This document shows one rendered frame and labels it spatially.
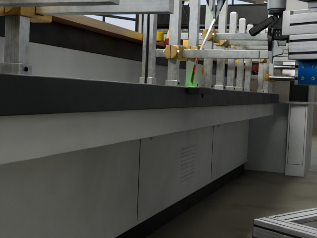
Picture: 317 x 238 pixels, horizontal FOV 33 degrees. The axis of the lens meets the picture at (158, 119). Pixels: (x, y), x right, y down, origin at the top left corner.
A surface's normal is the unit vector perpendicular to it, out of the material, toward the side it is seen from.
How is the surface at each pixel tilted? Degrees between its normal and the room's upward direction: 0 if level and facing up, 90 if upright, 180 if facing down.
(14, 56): 90
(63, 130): 90
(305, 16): 90
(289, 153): 90
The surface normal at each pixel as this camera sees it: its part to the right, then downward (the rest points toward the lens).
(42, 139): 0.94, 0.06
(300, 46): -0.77, 0.00
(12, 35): -0.34, 0.04
